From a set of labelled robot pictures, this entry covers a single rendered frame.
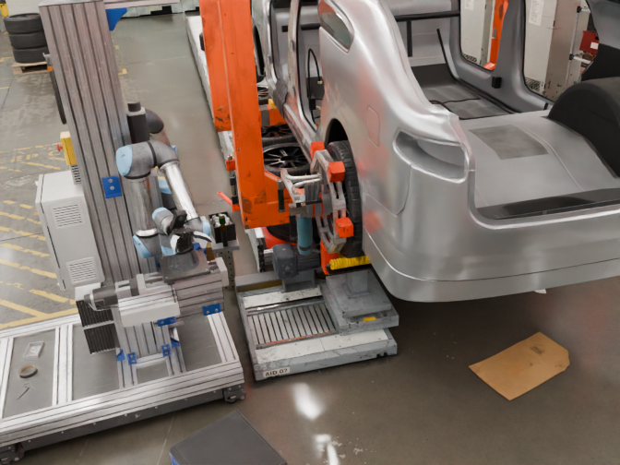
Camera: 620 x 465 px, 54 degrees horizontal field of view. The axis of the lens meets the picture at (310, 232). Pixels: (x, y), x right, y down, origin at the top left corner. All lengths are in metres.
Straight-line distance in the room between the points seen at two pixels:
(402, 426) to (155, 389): 1.26
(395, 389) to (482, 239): 1.23
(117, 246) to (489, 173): 2.00
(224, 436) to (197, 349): 0.80
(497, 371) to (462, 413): 0.39
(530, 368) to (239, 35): 2.44
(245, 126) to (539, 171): 1.68
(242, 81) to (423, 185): 1.50
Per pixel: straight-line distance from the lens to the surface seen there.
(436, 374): 3.55
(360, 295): 3.71
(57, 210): 2.95
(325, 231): 3.60
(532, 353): 3.77
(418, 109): 2.39
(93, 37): 2.77
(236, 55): 3.51
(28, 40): 11.34
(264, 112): 5.66
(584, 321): 4.13
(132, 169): 2.69
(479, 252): 2.55
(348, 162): 3.19
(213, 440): 2.78
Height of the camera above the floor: 2.36
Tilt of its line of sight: 29 degrees down
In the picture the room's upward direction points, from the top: 3 degrees counter-clockwise
